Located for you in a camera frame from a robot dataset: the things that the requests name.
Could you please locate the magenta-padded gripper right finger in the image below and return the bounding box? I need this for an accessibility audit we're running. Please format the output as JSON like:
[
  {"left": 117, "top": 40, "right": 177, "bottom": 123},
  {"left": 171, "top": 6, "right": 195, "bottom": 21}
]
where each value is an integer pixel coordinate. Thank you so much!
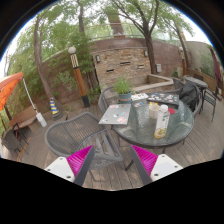
[{"left": 128, "top": 144, "right": 184, "bottom": 186}]

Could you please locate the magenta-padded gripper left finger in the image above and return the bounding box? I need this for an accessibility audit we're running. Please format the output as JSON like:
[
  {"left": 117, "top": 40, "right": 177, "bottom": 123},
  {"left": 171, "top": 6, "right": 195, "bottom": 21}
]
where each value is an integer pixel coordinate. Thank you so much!
[{"left": 44, "top": 145, "right": 96, "bottom": 187}]

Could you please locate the clear bottle with white cap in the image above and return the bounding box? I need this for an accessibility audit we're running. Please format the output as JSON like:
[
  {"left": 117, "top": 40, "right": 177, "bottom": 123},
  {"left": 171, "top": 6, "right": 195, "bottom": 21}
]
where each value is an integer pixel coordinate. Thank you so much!
[{"left": 153, "top": 104, "right": 171, "bottom": 140}]

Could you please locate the silver laptop with stickers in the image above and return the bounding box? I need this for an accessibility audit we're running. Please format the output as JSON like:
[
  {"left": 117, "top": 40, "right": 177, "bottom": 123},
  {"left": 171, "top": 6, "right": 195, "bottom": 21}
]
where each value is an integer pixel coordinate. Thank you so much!
[{"left": 98, "top": 103, "right": 133, "bottom": 126}]

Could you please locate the yellow and blue striped cone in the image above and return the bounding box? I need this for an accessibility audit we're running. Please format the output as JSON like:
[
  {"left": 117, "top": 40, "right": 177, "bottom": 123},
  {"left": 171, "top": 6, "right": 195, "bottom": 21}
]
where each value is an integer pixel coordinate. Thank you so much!
[{"left": 49, "top": 97, "right": 64, "bottom": 120}]

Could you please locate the white card with stickers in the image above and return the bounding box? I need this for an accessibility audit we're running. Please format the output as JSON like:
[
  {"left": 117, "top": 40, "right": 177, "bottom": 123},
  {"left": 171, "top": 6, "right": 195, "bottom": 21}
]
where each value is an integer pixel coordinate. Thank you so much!
[{"left": 130, "top": 92, "right": 149, "bottom": 102}]

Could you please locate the black laptop with stickers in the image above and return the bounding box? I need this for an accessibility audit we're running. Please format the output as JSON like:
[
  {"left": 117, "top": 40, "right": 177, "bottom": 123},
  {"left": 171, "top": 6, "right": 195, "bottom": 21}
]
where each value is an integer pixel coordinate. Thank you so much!
[{"left": 146, "top": 92, "right": 181, "bottom": 108}]

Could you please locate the black folding chair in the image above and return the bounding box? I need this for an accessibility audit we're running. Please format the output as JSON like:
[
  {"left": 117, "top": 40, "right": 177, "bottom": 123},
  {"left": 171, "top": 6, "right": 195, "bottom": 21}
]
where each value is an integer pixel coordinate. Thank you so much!
[{"left": 1, "top": 122, "right": 31, "bottom": 154}]

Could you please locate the green plant in teal pot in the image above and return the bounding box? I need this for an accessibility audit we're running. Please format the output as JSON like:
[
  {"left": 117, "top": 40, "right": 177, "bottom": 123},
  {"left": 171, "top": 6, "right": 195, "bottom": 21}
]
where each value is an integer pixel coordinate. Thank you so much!
[{"left": 112, "top": 77, "right": 134, "bottom": 104}]

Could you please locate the black jacket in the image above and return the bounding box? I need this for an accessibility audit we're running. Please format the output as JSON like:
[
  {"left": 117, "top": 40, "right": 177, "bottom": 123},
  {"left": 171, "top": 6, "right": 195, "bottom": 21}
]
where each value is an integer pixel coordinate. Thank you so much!
[{"left": 179, "top": 80, "right": 200, "bottom": 113}]

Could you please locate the black metal chair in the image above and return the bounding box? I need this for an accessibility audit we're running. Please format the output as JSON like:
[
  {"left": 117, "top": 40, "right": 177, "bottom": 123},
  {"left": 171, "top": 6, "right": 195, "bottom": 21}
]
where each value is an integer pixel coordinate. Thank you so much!
[{"left": 203, "top": 88, "right": 219, "bottom": 123}]

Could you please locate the black side table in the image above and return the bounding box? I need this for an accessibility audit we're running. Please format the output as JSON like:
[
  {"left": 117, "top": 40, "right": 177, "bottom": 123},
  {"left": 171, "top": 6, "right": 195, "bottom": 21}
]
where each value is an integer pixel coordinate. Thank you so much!
[{"left": 183, "top": 74, "right": 209, "bottom": 98}]

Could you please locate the orange patio umbrella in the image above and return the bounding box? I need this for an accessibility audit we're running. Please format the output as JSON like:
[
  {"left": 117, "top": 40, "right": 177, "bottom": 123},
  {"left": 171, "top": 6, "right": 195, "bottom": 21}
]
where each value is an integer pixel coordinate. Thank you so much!
[{"left": 0, "top": 71, "right": 48, "bottom": 129}]

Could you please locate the folded maroon umbrella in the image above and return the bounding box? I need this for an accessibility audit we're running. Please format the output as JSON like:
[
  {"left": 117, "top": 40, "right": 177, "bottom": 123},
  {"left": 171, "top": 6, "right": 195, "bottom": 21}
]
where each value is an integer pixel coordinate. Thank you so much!
[{"left": 209, "top": 46, "right": 223, "bottom": 81}]

